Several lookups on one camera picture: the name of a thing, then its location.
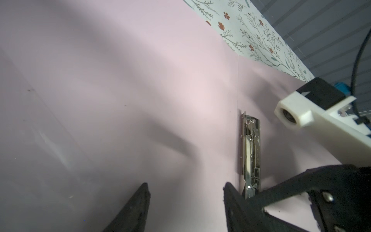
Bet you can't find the pink file folder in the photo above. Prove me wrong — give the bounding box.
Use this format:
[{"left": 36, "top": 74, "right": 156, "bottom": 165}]
[{"left": 1, "top": 1, "right": 337, "bottom": 232}]

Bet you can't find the metal folder clip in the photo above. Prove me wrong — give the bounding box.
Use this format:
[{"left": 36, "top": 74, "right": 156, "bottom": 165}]
[{"left": 241, "top": 113, "right": 260, "bottom": 199}]

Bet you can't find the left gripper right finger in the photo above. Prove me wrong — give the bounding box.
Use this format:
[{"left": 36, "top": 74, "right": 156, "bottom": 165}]
[{"left": 223, "top": 181, "right": 310, "bottom": 232}]

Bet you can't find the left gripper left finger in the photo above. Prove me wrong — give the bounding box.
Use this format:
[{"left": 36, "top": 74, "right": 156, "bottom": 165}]
[{"left": 103, "top": 183, "right": 151, "bottom": 232}]

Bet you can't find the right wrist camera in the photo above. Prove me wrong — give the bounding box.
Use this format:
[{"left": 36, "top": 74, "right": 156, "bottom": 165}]
[{"left": 274, "top": 77, "right": 371, "bottom": 167}]

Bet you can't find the floral table mat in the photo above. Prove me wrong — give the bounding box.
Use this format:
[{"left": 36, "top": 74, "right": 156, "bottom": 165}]
[{"left": 185, "top": 0, "right": 315, "bottom": 82}]

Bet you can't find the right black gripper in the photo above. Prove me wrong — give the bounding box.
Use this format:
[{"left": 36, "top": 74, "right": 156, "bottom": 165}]
[{"left": 246, "top": 165, "right": 371, "bottom": 232}]

